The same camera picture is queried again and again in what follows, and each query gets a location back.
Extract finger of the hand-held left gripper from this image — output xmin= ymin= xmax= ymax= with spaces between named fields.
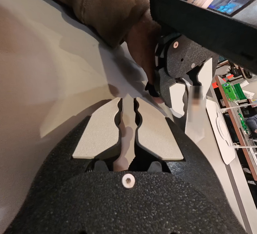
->
xmin=169 ymin=82 xmax=187 ymax=118
xmin=191 ymin=57 xmax=213 ymax=101

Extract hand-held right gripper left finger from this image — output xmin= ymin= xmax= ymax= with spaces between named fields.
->
xmin=72 ymin=97 xmax=123 ymax=160

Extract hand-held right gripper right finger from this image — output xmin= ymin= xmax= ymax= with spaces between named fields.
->
xmin=133 ymin=97 xmax=185 ymax=161

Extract person's left forearm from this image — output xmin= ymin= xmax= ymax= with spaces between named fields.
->
xmin=12 ymin=0 xmax=151 ymax=47

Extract grey desk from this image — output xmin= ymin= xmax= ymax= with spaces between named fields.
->
xmin=0 ymin=0 xmax=257 ymax=234

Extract light green toy box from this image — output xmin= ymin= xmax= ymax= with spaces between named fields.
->
xmin=221 ymin=82 xmax=240 ymax=101

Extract dark green box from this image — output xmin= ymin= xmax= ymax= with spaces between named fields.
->
xmin=234 ymin=83 xmax=248 ymax=100

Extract wood-edged long table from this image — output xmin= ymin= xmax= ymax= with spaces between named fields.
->
xmin=215 ymin=75 xmax=257 ymax=181

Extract green brick pieces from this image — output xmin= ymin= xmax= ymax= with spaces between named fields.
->
xmin=237 ymin=111 xmax=246 ymax=130

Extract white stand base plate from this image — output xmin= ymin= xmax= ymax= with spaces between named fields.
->
xmin=206 ymin=99 xmax=257 ymax=165

